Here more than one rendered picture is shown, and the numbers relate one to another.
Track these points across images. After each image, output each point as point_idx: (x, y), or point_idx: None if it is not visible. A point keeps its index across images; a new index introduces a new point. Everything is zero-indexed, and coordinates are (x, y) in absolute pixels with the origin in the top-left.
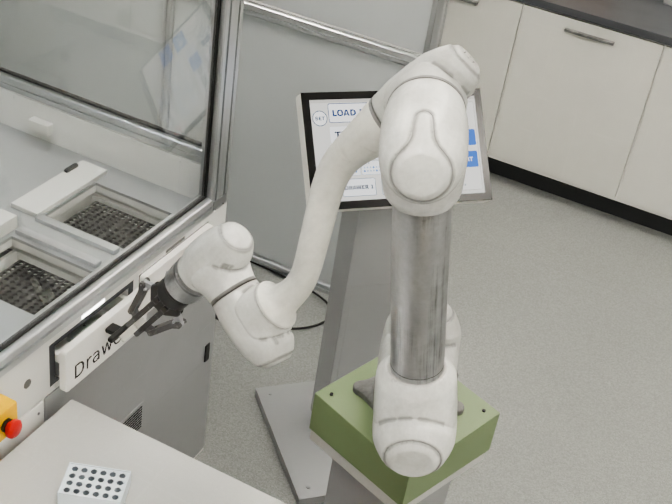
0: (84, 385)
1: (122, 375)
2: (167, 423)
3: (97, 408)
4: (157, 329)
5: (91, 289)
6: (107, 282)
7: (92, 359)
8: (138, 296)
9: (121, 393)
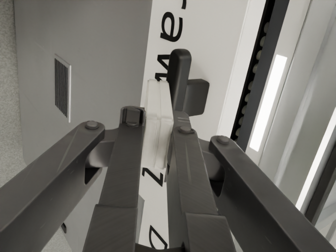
0: (139, 22)
1: (105, 109)
2: (45, 138)
3: (99, 43)
4: (66, 157)
5: (334, 129)
6: (296, 184)
7: (173, 12)
8: (291, 221)
9: (91, 95)
